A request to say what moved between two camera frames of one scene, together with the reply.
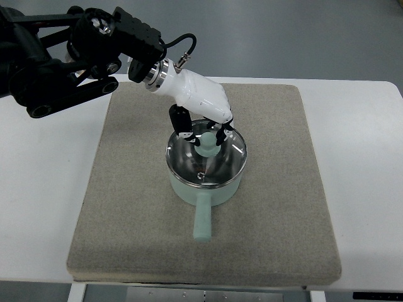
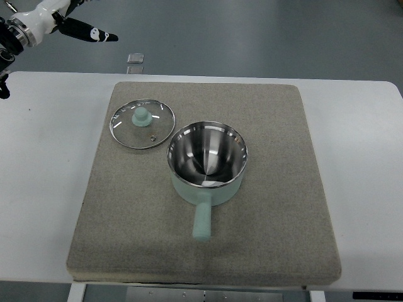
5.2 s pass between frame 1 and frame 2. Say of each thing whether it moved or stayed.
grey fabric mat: stayed
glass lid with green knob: moved
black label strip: stayed
